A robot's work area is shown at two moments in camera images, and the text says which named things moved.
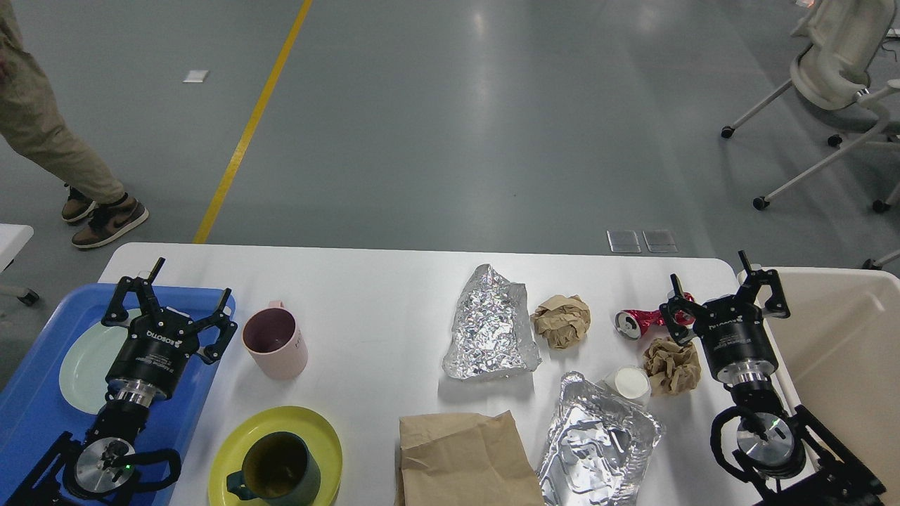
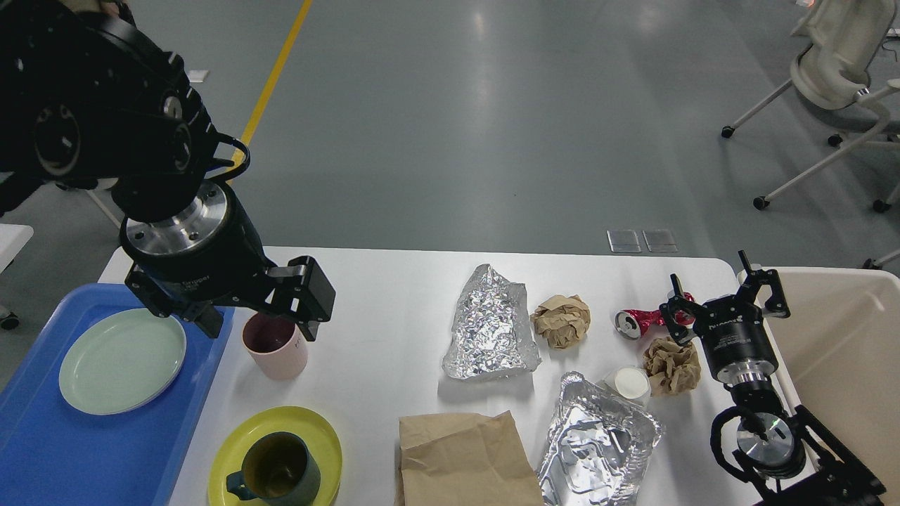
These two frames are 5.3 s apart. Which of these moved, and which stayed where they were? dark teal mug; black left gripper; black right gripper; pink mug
Moved: black left gripper
Stayed: black right gripper; dark teal mug; pink mug
